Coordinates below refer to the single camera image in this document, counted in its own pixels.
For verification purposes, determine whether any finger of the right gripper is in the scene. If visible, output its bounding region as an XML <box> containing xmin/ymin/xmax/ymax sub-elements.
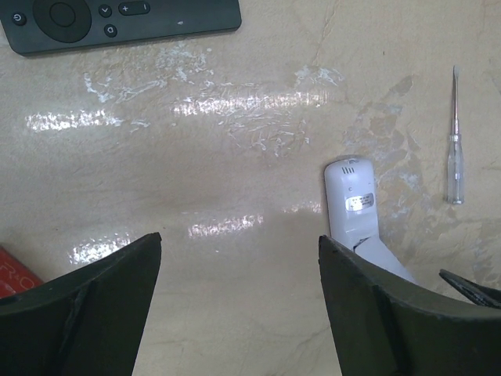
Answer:
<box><xmin>439</xmin><ymin>269</ymin><xmax>501</xmax><ymax>308</ymax></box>

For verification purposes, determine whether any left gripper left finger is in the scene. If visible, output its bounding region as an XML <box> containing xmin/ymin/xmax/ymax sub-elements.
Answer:
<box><xmin>1</xmin><ymin>233</ymin><xmax>161</xmax><ymax>375</ymax></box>

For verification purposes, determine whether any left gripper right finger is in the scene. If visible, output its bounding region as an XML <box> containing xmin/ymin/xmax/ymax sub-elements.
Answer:
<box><xmin>319</xmin><ymin>236</ymin><xmax>500</xmax><ymax>375</ymax></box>

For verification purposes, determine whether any white remote control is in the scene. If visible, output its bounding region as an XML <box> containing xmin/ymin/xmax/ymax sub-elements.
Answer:
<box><xmin>324</xmin><ymin>157</ymin><xmax>415</xmax><ymax>283</ymax></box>

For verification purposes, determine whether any black remote control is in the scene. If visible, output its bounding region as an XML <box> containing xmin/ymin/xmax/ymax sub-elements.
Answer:
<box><xmin>1</xmin><ymin>0</ymin><xmax>242</xmax><ymax>56</ymax></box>

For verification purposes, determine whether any red snack packet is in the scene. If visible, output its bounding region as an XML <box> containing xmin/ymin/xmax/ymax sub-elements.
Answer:
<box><xmin>0</xmin><ymin>247</ymin><xmax>44</xmax><ymax>298</ymax></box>

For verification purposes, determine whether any clear handle screwdriver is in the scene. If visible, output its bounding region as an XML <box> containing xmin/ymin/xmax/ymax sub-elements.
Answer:
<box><xmin>447</xmin><ymin>65</ymin><xmax>465</xmax><ymax>204</ymax></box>

